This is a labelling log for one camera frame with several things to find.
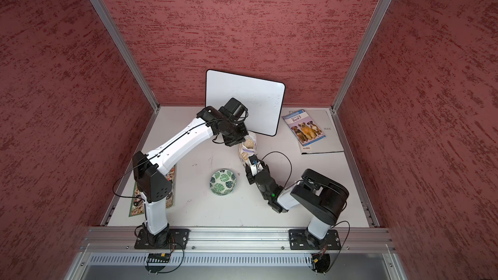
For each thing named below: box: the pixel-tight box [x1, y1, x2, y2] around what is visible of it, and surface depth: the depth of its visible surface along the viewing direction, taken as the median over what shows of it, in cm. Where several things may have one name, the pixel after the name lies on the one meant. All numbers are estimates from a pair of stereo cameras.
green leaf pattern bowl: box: [209, 168, 237, 196], surface depth 89 cm
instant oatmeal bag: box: [237, 131, 258, 166], surface depth 81 cm
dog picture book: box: [282, 109, 327, 147], surface depth 109 cm
